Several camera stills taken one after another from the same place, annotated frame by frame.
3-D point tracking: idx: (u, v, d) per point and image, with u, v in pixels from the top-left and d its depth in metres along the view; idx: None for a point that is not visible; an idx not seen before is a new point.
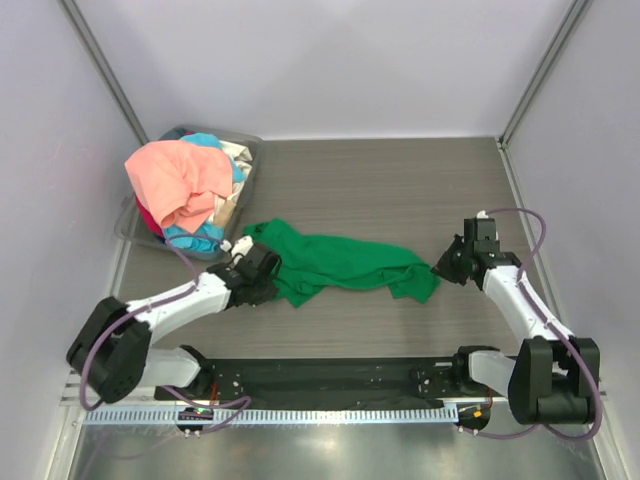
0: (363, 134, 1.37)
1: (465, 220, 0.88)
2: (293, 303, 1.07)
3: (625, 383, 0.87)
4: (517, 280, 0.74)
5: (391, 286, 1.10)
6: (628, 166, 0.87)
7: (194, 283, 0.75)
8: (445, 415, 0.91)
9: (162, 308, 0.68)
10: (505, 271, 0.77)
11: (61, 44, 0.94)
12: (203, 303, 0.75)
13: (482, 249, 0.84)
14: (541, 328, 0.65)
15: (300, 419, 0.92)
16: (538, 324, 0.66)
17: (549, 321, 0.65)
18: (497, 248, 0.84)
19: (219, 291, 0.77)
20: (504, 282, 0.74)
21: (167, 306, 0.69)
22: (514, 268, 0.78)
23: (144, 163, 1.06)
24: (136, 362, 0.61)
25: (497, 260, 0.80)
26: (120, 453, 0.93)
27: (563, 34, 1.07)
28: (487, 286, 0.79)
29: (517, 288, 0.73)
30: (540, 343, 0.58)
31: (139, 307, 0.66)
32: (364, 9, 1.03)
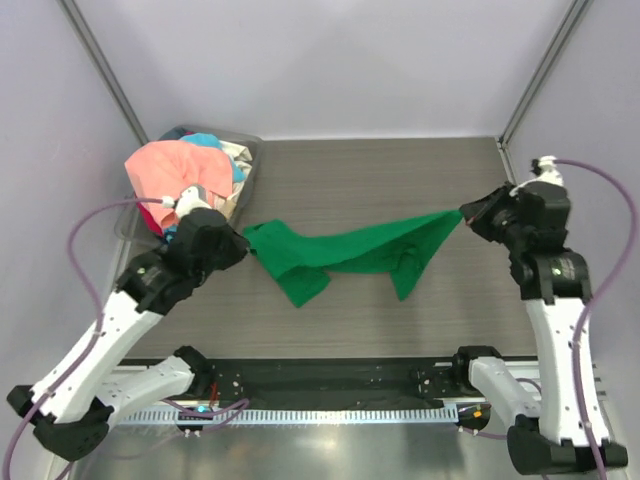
0: (364, 134, 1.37)
1: (528, 192, 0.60)
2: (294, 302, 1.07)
3: (626, 384, 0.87)
4: (575, 335, 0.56)
5: (397, 287, 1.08)
6: (628, 165, 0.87)
7: (98, 329, 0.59)
8: (445, 415, 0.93)
9: (67, 384, 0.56)
10: (560, 311, 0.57)
11: (61, 43, 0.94)
12: (123, 341, 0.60)
13: (544, 240, 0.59)
14: (574, 426, 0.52)
15: (301, 419, 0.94)
16: (574, 418, 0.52)
17: (587, 426, 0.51)
18: (552, 247, 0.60)
19: (134, 321, 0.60)
20: (554, 335, 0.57)
21: (73, 377, 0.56)
22: (581, 309, 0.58)
23: (145, 164, 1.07)
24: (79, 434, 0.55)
25: (558, 277, 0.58)
26: (120, 453, 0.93)
27: (564, 34, 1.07)
28: (531, 307, 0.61)
29: (569, 350, 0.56)
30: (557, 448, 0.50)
31: (39, 397, 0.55)
32: (364, 8, 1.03)
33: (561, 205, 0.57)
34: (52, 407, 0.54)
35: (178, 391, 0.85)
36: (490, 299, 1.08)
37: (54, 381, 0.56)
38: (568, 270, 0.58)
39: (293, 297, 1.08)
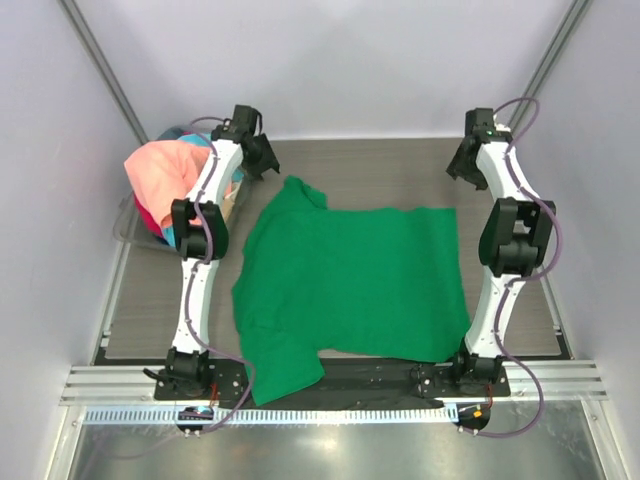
0: (362, 134, 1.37)
1: (467, 112, 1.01)
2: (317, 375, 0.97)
3: (623, 383, 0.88)
4: (505, 154, 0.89)
5: (424, 323, 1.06)
6: (627, 165, 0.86)
7: (215, 151, 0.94)
8: (444, 415, 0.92)
9: (210, 186, 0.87)
10: (497, 149, 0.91)
11: (62, 44, 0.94)
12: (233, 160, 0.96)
13: (481, 131, 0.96)
14: (514, 193, 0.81)
15: (301, 419, 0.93)
16: (513, 190, 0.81)
17: (522, 187, 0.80)
18: (494, 129, 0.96)
19: (235, 146, 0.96)
20: (495, 157, 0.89)
21: (212, 181, 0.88)
22: (506, 143, 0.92)
23: (142, 161, 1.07)
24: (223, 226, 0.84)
25: (492, 139, 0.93)
26: (119, 454, 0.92)
27: (563, 35, 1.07)
28: (480, 163, 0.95)
29: (505, 161, 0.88)
30: (509, 204, 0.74)
31: (196, 195, 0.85)
32: (363, 9, 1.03)
33: (490, 116, 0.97)
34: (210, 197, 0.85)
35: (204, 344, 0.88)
36: None
37: (200, 186, 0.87)
38: (499, 134, 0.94)
39: (313, 372, 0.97)
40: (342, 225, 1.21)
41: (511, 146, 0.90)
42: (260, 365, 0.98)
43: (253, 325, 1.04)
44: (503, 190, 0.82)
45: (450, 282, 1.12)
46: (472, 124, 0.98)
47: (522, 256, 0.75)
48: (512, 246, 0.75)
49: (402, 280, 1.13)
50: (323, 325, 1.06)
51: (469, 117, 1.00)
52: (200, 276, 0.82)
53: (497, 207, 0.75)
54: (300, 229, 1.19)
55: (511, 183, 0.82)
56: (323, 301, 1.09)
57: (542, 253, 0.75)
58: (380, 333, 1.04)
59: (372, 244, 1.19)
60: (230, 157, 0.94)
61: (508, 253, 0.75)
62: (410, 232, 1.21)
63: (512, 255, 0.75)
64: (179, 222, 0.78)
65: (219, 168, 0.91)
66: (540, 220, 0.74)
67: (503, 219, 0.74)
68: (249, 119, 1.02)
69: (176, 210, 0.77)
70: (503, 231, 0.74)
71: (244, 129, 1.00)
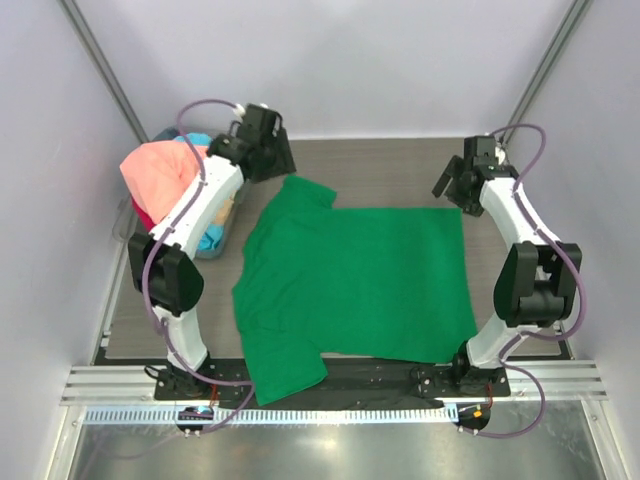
0: (362, 134, 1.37)
1: (466, 139, 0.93)
2: (319, 375, 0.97)
3: (623, 383, 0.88)
4: (513, 192, 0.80)
5: (424, 322, 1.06)
6: (627, 165, 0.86)
7: (203, 176, 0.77)
8: (444, 415, 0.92)
9: (185, 222, 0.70)
10: (501, 184, 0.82)
11: (61, 44, 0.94)
12: (222, 188, 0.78)
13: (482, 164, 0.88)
14: (531, 236, 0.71)
15: (301, 419, 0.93)
16: (529, 231, 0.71)
17: (539, 228, 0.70)
18: (495, 163, 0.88)
19: (229, 176, 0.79)
20: (501, 194, 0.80)
21: (189, 217, 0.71)
22: (511, 180, 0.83)
23: (139, 164, 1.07)
24: (188, 276, 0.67)
25: (496, 174, 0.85)
26: (120, 453, 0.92)
27: (563, 35, 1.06)
28: (484, 199, 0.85)
29: (514, 200, 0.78)
30: (528, 248, 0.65)
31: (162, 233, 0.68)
32: (363, 10, 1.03)
33: (491, 145, 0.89)
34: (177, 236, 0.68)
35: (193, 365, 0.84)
36: None
37: (172, 220, 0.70)
38: (501, 169, 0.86)
39: (316, 371, 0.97)
40: (343, 226, 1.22)
41: (518, 184, 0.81)
42: (260, 364, 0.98)
43: (254, 325, 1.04)
44: (518, 233, 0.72)
45: (450, 277, 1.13)
46: (472, 154, 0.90)
47: (549, 308, 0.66)
48: (535, 296, 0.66)
49: (403, 278, 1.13)
50: (325, 324, 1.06)
51: (465, 146, 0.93)
52: (173, 326, 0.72)
53: (514, 253, 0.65)
54: (299, 232, 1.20)
55: (526, 224, 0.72)
56: (324, 300, 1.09)
57: (569, 303, 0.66)
58: (383, 330, 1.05)
59: (373, 244, 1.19)
60: (221, 185, 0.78)
61: (532, 306, 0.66)
62: (409, 232, 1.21)
63: (536, 308, 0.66)
64: (136, 259, 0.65)
65: (201, 197, 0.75)
66: (561, 266, 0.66)
67: (522, 268, 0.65)
68: (260, 130, 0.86)
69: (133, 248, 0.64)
70: (523, 281, 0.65)
71: (251, 144, 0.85)
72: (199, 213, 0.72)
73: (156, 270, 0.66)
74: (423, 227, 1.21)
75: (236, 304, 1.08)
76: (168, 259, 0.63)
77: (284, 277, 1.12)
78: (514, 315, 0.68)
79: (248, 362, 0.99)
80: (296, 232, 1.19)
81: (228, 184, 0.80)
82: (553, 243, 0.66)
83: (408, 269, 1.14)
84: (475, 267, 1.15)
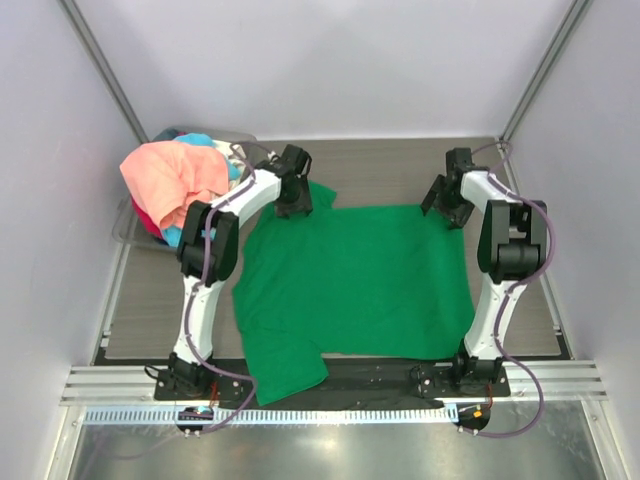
0: (362, 134, 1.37)
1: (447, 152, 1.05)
2: (320, 375, 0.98)
3: (623, 383, 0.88)
4: (486, 176, 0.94)
5: (424, 319, 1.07)
6: (628, 165, 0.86)
7: (252, 179, 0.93)
8: (444, 415, 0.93)
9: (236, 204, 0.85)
10: (477, 174, 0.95)
11: (62, 44, 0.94)
12: (262, 195, 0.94)
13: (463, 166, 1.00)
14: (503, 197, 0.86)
15: (301, 419, 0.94)
16: (501, 195, 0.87)
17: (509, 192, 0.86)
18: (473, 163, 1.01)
19: (270, 186, 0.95)
20: (477, 179, 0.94)
21: (238, 202, 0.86)
22: (485, 171, 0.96)
23: (139, 164, 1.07)
24: (231, 246, 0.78)
25: (471, 169, 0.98)
26: (119, 454, 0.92)
27: (563, 34, 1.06)
28: (465, 189, 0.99)
29: (487, 181, 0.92)
30: (500, 204, 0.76)
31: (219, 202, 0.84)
32: (363, 10, 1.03)
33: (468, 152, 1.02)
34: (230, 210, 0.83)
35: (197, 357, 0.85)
36: None
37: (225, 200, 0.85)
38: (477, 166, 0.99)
39: (316, 371, 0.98)
40: (343, 226, 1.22)
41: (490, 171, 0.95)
42: (262, 365, 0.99)
43: (255, 325, 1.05)
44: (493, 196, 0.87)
45: (453, 274, 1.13)
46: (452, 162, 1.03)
47: (524, 260, 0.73)
48: (512, 248, 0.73)
49: (405, 276, 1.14)
50: (326, 324, 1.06)
51: (448, 156, 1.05)
52: (200, 297, 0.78)
53: (489, 208, 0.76)
54: (299, 232, 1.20)
55: (498, 192, 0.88)
56: (325, 299, 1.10)
57: (543, 254, 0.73)
58: (384, 329, 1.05)
59: (373, 243, 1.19)
60: (262, 190, 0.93)
61: (511, 256, 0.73)
62: (407, 230, 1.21)
63: (513, 259, 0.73)
64: (191, 226, 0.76)
65: (249, 189, 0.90)
66: (533, 220, 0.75)
67: (498, 218, 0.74)
68: (299, 162, 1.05)
69: (193, 209, 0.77)
70: (499, 230, 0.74)
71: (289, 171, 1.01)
72: (245, 201, 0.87)
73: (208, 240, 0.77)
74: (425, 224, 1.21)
75: (238, 305, 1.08)
76: (224, 221, 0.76)
77: (284, 279, 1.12)
78: (494, 267, 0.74)
79: (251, 361, 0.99)
80: (297, 232, 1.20)
81: (267, 193, 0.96)
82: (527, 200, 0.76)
83: (407, 267, 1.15)
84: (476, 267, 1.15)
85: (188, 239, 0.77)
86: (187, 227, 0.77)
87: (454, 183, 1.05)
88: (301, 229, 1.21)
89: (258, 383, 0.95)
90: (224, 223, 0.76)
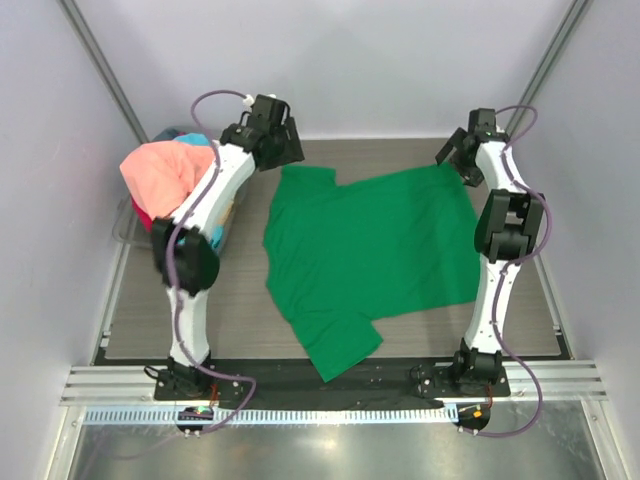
0: (362, 134, 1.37)
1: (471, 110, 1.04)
2: (376, 342, 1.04)
3: (624, 383, 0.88)
4: (502, 152, 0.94)
5: (448, 284, 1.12)
6: (628, 166, 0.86)
7: (217, 163, 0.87)
8: (444, 415, 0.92)
9: (200, 208, 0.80)
10: (494, 145, 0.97)
11: (61, 44, 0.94)
12: (231, 180, 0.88)
13: (482, 131, 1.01)
14: (508, 184, 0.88)
15: (301, 419, 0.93)
16: (507, 182, 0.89)
17: (515, 180, 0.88)
18: (494, 131, 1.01)
19: (242, 162, 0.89)
20: (492, 151, 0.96)
21: (203, 204, 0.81)
22: (503, 144, 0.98)
23: (138, 164, 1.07)
24: (207, 257, 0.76)
25: (490, 139, 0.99)
26: (119, 453, 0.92)
27: (563, 35, 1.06)
28: (478, 157, 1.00)
29: (500, 156, 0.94)
30: (501, 193, 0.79)
31: (183, 214, 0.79)
32: (363, 10, 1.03)
33: (491, 115, 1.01)
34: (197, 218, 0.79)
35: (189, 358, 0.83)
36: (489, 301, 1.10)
37: (190, 205, 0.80)
38: (498, 133, 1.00)
39: (369, 340, 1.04)
40: (341, 205, 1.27)
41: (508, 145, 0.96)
42: (318, 346, 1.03)
43: (300, 310, 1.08)
44: (498, 183, 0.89)
45: (453, 236, 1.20)
46: (474, 123, 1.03)
47: (514, 244, 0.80)
48: (503, 235, 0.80)
49: (411, 244, 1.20)
50: (366, 301, 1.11)
51: (471, 116, 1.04)
52: (188, 305, 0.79)
53: (490, 195, 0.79)
54: (307, 218, 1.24)
55: (505, 177, 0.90)
56: (361, 278, 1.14)
57: (533, 241, 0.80)
58: (418, 293, 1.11)
59: (373, 218, 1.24)
60: (235, 171, 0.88)
61: (502, 242, 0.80)
62: (412, 205, 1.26)
63: (503, 243, 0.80)
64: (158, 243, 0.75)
65: (216, 181, 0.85)
66: (532, 210, 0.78)
67: (498, 210, 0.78)
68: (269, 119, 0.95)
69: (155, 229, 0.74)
70: (495, 221, 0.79)
71: (261, 131, 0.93)
72: (211, 199, 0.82)
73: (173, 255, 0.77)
74: (415, 193, 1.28)
75: (275, 289, 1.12)
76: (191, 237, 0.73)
77: (314, 262, 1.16)
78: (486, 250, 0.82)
79: (306, 344, 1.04)
80: (314, 217, 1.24)
81: (235, 172, 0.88)
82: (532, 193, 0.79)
83: (426, 242, 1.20)
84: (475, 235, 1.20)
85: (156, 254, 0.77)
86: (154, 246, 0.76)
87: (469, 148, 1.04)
88: (320, 215, 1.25)
89: (318, 365, 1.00)
90: (189, 236, 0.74)
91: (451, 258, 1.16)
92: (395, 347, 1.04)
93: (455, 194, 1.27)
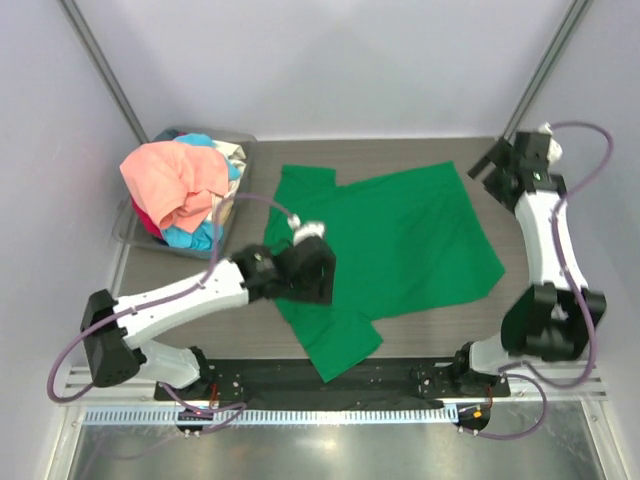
0: (361, 134, 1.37)
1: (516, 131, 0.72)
2: (376, 342, 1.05)
3: (624, 384, 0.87)
4: (554, 213, 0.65)
5: (448, 284, 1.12)
6: (628, 166, 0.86)
7: (199, 281, 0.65)
8: (444, 415, 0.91)
9: (150, 312, 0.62)
10: (541, 197, 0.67)
11: (61, 44, 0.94)
12: (201, 306, 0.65)
13: (529, 167, 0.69)
14: (555, 274, 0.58)
15: (301, 419, 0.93)
16: (554, 268, 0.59)
17: (566, 267, 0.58)
18: (545, 168, 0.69)
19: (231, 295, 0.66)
20: (534, 208, 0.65)
21: (157, 309, 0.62)
22: (553, 196, 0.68)
23: (138, 164, 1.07)
24: (119, 361, 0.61)
25: (540, 185, 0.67)
26: (120, 453, 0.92)
27: (563, 36, 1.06)
28: (519, 210, 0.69)
29: (548, 223, 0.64)
30: (545, 288, 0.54)
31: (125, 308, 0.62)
32: (363, 10, 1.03)
33: (546, 144, 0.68)
34: (127, 322, 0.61)
35: (176, 385, 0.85)
36: (488, 302, 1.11)
37: (142, 302, 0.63)
38: (548, 179, 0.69)
39: (368, 340, 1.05)
40: (340, 205, 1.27)
41: (562, 205, 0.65)
42: (317, 347, 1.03)
43: (300, 310, 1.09)
44: (541, 272, 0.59)
45: (452, 236, 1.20)
46: (520, 152, 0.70)
47: (556, 349, 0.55)
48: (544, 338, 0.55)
49: (411, 244, 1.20)
50: (367, 300, 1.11)
51: (518, 137, 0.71)
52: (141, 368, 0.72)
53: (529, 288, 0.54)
54: (306, 218, 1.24)
55: (554, 259, 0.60)
56: (361, 279, 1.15)
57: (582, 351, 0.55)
58: (418, 294, 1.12)
59: (372, 218, 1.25)
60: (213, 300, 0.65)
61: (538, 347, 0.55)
62: (413, 205, 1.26)
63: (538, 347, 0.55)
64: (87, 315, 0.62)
65: (180, 300, 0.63)
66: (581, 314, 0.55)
67: (535, 308, 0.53)
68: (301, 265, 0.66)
69: (95, 295, 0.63)
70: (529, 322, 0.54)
71: (277, 275, 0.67)
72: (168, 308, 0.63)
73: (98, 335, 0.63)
74: (414, 193, 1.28)
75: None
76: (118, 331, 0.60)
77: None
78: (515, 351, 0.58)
79: (305, 344, 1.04)
80: (314, 217, 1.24)
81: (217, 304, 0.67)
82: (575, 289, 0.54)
83: (426, 242, 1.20)
84: (475, 234, 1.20)
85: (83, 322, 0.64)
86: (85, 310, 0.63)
87: (514, 190, 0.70)
88: (321, 215, 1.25)
89: (317, 365, 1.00)
90: (106, 340, 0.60)
91: (451, 258, 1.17)
92: (395, 346, 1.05)
93: (455, 195, 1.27)
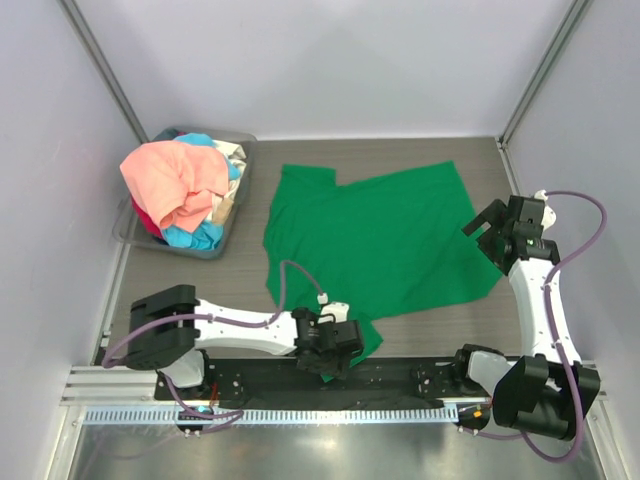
0: (361, 133, 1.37)
1: (511, 195, 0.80)
2: (375, 342, 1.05)
3: (625, 384, 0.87)
4: (546, 281, 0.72)
5: (449, 284, 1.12)
6: (629, 165, 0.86)
7: (266, 320, 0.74)
8: (445, 415, 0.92)
9: (221, 327, 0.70)
10: (535, 264, 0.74)
11: (61, 44, 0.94)
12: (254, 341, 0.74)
13: (523, 232, 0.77)
14: (547, 347, 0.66)
15: (301, 419, 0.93)
16: (547, 340, 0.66)
17: (559, 342, 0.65)
18: (537, 233, 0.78)
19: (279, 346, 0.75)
20: (529, 279, 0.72)
21: (227, 327, 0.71)
22: (547, 262, 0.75)
23: (138, 164, 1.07)
24: (165, 356, 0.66)
25: (531, 251, 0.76)
26: (120, 454, 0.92)
27: (562, 35, 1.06)
28: (512, 275, 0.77)
29: (541, 292, 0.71)
30: (537, 363, 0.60)
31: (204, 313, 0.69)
32: (363, 9, 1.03)
33: (539, 212, 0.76)
34: (202, 326, 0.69)
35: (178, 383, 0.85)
36: (488, 301, 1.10)
37: (219, 315, 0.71)
38: (542, 245, 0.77)
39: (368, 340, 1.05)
40: (340, 205, 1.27)
41: (555, 276, 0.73)
42: None
43: None
44: (535, 343, 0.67)
45: (452, 236, 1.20)
46: (514, 217, 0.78)
47: (550, 425, 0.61)
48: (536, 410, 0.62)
49: (411, 244, 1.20)
50: (367, 300, 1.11)
51: (513, 202, 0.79)
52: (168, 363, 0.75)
53: (521, 363, 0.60)
54: (306, 218, 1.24)
55: (546, 331, 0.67)
56: (361, 279, 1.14)
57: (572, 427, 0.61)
58: (419, 294, 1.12)
59: (372, 217, 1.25)
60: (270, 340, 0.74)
61: (531, 420, 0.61)
62: (413, 206, 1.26)
63: (532, 423, 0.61)
64: (162, 300, 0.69)
65: (248, 331, 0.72)
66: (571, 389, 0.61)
67: (528, 384, 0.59)
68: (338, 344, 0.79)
69: (180, 288, 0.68)
70: (522, 398, 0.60)
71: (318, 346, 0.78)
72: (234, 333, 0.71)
73: (161, 326, 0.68)
74: (414, 193, 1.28)
75: (274, 286, 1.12)
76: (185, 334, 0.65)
77: (314, 262, 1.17)
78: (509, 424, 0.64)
79: None
80: (314, 217, 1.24)
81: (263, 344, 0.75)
82: (565, 365, 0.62)
83: (426, 242, 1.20)
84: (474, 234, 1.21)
85: (153, 308, 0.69)
86: (163, 295, 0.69)
87: (508, 253, 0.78)
88: (321, 215, 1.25)
89: None
90: (175, 335, 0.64)
91: (451, 257, 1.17)
92: (396, 346, 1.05)
93: (455, 195, 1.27)
